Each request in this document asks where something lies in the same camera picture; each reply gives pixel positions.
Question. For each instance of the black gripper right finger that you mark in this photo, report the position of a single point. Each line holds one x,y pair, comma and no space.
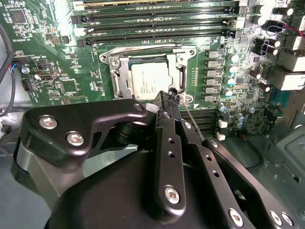
201,155

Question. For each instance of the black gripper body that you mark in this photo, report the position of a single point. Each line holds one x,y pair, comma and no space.
114,190

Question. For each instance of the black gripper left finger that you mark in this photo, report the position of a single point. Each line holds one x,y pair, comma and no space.
71,119

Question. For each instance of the metal socket cover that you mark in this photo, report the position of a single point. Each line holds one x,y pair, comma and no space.
124,69

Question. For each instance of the silver CPU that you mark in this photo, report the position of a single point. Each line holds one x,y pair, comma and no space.
150,78

